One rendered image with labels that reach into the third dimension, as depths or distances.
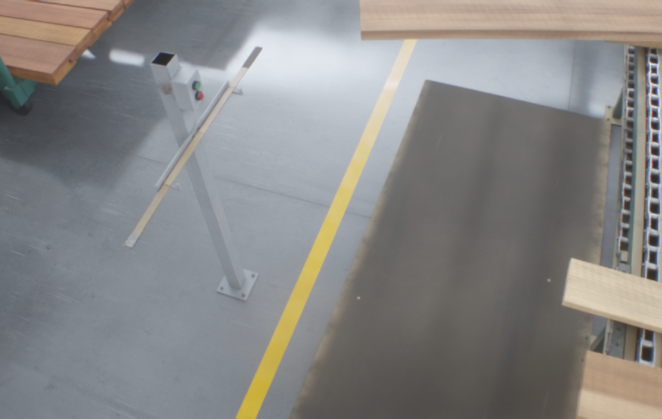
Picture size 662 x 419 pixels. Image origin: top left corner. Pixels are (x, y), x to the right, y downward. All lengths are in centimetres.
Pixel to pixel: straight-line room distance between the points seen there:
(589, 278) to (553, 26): 114
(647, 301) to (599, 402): 35
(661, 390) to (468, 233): 142
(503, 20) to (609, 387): 150
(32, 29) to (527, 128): 289
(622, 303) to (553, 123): 182
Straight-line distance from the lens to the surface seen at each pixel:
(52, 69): 338
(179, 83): 176
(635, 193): 216
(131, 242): 174
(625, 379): 172
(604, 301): 180
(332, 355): 254
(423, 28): 243
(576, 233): 302
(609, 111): 367
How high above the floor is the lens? 235
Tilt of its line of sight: 53 degrees down
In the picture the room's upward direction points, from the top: 6 degrees counter-clockwise
